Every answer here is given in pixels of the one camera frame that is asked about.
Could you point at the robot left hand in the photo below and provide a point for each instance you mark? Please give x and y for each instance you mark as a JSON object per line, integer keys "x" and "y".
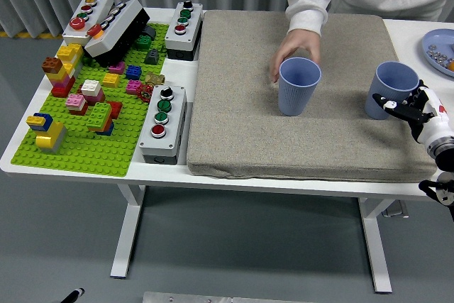
{"x": 73, "y": 295}

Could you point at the person's right hand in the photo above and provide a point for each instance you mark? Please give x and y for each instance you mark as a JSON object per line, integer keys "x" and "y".
{"x": 298, "y": 45}

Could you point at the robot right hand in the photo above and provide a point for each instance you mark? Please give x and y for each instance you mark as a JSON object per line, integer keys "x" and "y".
{"x": 434, "y": 122}

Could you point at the blue ribbed plastic cup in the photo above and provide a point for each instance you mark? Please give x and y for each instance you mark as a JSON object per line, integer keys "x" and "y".
{"x": 296, "y": 97}
{"x": 383, "y": 86}

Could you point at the person's right forearm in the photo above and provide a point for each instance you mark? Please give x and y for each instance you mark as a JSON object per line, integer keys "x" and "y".
{"x": 306, "y": 8}

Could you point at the small orange object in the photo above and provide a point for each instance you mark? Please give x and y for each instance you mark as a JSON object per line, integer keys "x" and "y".
{"x": 451, "y": 66}

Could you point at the grey-brown fabric mat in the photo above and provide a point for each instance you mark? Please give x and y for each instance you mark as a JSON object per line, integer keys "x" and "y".
{"x": 248, "y": 104}

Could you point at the white table leg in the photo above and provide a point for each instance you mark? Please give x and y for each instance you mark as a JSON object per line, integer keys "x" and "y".
{"x": 377, "y": 253}
{"x": 127, "y": 232}

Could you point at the blue plastic plate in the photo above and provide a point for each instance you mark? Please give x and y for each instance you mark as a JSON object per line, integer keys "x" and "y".
{"x": 438, "y": 37}

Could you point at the grey table control box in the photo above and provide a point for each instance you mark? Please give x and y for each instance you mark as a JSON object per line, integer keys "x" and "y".
{"x": 393, "y": 211}

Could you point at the small knob three-button control box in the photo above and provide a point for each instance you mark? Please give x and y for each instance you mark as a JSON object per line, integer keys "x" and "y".
{"x": 191, "y": 30}

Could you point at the green studded building baseplate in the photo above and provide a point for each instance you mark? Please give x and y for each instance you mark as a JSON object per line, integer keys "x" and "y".
{"x": 88, "y": 154}

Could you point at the large knob three-button control box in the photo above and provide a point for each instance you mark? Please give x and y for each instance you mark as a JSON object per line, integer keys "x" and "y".
{"x": 174, "y": 122}

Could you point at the grey slope brick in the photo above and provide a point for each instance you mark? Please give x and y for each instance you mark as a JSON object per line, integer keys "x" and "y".
{"x": 152, "y": 57}

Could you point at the brass valve red handwheel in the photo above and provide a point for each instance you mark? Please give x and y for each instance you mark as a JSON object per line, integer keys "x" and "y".
{"x": 154, "y": 78}

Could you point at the dark grey arch brick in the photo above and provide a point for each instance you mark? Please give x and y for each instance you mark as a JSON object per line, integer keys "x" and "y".
{"x": 150, "y": 32}

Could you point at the green building brick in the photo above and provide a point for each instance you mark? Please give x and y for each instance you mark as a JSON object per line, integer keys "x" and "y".
{"x": 143, "y": 42}

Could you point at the yellow blue grey brick stack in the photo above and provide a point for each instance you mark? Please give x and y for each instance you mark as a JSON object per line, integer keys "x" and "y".
{"x": 49, "y": 136}

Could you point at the blue building brick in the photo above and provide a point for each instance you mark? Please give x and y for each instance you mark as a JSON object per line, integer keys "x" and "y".
{"x": 134, "y": 72}

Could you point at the hot pink building brick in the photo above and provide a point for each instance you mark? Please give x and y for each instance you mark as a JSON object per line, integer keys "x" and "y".
{"x": 134, "y": 87}

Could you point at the tilted white black button box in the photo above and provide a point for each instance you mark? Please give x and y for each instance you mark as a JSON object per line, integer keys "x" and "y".
{"x": 117, "y": 30}

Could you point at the green orange blue brick stack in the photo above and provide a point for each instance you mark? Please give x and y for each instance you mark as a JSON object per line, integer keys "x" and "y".
{"x": 99, "y": 115}

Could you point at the purple-pink building brick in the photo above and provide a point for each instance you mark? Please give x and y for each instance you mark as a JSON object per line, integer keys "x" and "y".
{"x": 117, "y": 68}

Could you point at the yellow building brick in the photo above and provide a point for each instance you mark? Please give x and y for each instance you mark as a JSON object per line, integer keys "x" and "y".
{"x": 111, "y": 80}

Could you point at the red building brick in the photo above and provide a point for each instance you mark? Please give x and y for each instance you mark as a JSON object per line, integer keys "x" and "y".
{"x": 116, "y": 108}

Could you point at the pink white red brick stack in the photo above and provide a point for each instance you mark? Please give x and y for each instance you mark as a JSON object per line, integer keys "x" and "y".
{"x": 75, "y": 101}

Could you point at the five-button control box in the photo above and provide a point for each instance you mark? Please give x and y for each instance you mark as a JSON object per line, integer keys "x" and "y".
{"x": 97, "y": 6}

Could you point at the brown yellow pink red brick stack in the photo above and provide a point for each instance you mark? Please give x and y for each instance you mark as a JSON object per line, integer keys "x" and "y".
{"x": 56, "y": 79}

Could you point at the yellow white brick stack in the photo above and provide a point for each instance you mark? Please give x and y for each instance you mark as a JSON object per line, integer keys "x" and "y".
{"x": 69, "y": 53}

